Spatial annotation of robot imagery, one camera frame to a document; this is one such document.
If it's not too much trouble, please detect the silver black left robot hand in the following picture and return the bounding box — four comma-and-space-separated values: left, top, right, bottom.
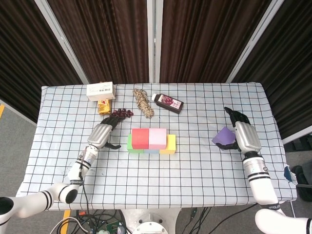
87, 116, 122, 150

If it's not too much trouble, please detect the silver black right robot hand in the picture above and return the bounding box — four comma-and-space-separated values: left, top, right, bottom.
215, 106, 262, 158

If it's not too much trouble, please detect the purple foam cube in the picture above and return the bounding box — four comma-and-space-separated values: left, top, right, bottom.
211, 126, 236, 146

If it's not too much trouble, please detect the green foam cube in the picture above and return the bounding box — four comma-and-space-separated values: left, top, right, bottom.
126, 134, 145, 154

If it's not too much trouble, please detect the red foam cube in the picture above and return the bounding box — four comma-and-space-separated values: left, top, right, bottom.
131, 128, 150, 150

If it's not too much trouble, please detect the pink foam cube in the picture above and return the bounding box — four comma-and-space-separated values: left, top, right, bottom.
148, 128, 168, 150

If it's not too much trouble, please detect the yellow foam cube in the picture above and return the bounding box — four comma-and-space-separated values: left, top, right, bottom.
159, 134, 177, 155

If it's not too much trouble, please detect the yellow snack box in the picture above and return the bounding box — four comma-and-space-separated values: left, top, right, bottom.
97, 98, 112, 115

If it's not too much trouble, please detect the bunch of dark grapes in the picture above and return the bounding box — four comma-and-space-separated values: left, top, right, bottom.
109, 108, 134, 120

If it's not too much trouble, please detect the white cardboard box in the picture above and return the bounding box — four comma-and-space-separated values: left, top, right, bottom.
86, 81, 117, 102

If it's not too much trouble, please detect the blue white cloth item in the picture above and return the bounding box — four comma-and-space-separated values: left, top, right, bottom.
284, 165, 297, 182

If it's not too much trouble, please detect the black chair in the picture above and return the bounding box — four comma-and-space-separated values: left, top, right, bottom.
291, 164, 312, 202

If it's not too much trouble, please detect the white black checkered tablecloth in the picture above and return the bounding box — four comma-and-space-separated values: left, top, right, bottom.
16, 81, 298, 212

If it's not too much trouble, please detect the dark grape juice bottle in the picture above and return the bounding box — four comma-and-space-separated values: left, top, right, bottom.
151, 93, 185, 115

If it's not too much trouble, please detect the brown pleated curtain panel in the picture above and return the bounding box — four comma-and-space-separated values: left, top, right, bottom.
159, 0, 273, 83
231, 0, 312, 139
0, 0, 83, 122
47, 0, 149, 85

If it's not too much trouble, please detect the green circuit board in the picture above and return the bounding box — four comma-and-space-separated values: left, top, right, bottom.
105, 221, 122, 232

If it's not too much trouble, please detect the grey partition base rail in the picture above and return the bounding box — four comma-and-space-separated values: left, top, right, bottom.
0, 98, 37, 126
282, 133, 312, 145

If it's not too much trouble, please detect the coiled beige rope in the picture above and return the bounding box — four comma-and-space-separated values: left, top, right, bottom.
132, 88, 155, 119

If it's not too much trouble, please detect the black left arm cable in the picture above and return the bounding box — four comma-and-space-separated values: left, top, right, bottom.
81, 184, 90, 212

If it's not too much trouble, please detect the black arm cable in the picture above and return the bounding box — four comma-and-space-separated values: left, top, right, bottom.
81, 184, 90, 212
212, 203, 258, 224

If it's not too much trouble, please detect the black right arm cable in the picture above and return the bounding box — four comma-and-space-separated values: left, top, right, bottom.
212, 203, 258, 224

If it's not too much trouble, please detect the black floor cable tangle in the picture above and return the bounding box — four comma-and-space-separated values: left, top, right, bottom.
73, 210, 127, 234

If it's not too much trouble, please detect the white floor cable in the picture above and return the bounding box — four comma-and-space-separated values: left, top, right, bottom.
50, 216, 85, 234

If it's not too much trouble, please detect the black floor cable bundle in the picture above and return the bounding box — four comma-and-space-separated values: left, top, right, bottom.
181, 207, 221, 234

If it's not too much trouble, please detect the grey metal partition post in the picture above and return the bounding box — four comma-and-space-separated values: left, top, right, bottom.
34, 0, 90, 85
146, 0, 163, 83
225, 0, 292, 83

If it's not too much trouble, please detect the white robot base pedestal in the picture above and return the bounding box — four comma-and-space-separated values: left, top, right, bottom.
121, 209, 181, 234

